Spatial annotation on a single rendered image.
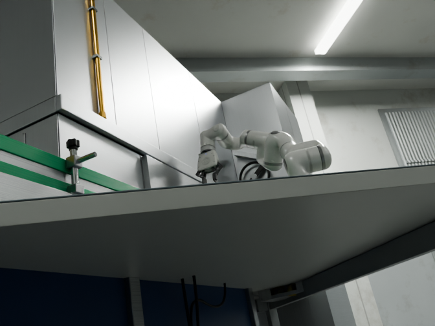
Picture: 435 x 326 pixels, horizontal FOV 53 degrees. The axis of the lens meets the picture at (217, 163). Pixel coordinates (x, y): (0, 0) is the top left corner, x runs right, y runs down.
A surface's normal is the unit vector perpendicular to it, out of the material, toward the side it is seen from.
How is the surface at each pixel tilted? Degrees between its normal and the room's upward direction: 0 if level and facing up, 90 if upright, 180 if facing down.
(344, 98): 90
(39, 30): 90
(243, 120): 90
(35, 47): 90
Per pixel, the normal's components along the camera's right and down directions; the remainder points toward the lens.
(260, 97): -0.43, -0.28
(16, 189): 0.88, -0.32
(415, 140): 0.23, -0.42
